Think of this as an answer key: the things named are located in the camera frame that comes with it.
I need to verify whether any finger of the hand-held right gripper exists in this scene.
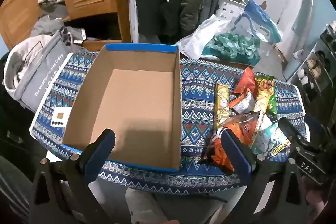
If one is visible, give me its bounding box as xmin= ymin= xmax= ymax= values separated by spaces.
xmin=278 ymin=117 xmax=308 ymax=151

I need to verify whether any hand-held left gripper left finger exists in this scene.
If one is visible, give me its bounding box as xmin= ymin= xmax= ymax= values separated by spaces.
xmin=29 ymin=129 xmax=116 ymax=224

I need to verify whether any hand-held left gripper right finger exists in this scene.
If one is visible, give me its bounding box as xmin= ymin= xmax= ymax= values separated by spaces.
xmin=221 ymin=129 xmax=310 ymax=224

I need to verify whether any orange chip bag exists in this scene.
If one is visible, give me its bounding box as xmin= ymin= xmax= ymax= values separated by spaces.
xmin=198 ymin=111 xmax=262 ymax=173

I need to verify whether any green peanut packet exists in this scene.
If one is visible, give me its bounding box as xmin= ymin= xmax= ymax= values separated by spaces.
xmin=252 ymin=75 xmax=278 ymax=120

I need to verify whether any yellow snack bar packet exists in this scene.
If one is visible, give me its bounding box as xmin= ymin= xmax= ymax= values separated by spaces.
xmin=213 ymin=83 xmax=232 ymax=136

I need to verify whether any cardboard box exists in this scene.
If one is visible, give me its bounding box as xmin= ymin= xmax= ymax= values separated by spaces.
xmin=62 ymin=43 xmax=182 ymax=171

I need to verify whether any teal white snack bag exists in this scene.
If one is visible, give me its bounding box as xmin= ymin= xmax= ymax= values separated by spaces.
xmin=252 ymin=115 xmax=293 ymax=158

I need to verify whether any small silver orange packet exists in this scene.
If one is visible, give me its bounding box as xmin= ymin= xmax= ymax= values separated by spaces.
xmin=228 ymin=91 xmax=256 ymax=114

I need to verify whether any white card with black dots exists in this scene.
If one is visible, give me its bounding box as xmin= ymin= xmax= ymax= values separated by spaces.
xmin=50 ymin=109 xmax=72 ymax=127

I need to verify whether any red snack packet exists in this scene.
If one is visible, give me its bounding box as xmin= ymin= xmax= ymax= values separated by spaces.
xmin=233 ymin=67 xmax=257 ymax=95

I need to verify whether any blue patterned tablecloth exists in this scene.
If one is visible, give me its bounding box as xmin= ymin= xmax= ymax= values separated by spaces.
xmin=29 ymin=52 xmax=308 ymax=191

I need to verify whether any shoe rack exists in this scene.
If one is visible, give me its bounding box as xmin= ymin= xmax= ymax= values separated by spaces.
xmin=291 ymin=22 xmax=336 ymax=109

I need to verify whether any teal crumpled plastic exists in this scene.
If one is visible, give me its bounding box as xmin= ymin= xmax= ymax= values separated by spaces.
xmin=203 ymin=32 xmax=262 ymax=66

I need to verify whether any grey tote bag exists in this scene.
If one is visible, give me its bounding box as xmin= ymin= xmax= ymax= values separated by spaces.
xmin=13 ymin=30 xmax=90 ymax=112

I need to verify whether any blue plastic bag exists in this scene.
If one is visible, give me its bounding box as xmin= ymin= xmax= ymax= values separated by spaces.
xmin=234 ymin=0 xmax=284 ymax=44

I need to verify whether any white plastic bag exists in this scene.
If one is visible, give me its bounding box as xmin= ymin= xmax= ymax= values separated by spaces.
xmin=175 ymin=14 xmax=237 ymax=60

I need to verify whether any white hooded garment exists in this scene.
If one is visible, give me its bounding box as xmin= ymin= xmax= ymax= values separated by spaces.
xmin=2 ymin=35 xmax=53 ymax=102

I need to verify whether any white printed box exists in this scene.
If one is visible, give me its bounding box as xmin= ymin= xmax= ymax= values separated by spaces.
xmin=215 ymin=0 xmax=250 ymax=21

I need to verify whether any grey crumpled garment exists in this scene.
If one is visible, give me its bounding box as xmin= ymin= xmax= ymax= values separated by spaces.
xmin=31 ymin=15 xmax=88 ymax=41

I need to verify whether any plain wooden wardrobe door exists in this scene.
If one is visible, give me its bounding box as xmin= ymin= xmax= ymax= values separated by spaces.
xmin=0 ymin=0 xmax=44 ymax=50

